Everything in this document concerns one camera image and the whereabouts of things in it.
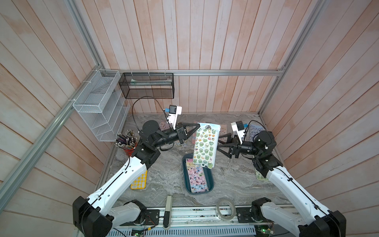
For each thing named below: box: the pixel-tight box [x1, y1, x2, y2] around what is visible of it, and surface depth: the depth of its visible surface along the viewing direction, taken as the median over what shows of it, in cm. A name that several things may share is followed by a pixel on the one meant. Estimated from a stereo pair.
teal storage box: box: [182, 153, 215, 196], surface depth 85 cm
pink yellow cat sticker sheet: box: [185, 158, 209, 194], surface depth 86 cm
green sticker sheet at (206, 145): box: [192, 122, 221, 170], surface depth 61 cm
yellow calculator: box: [130, 169, 148, 190], surface depth 85 cm
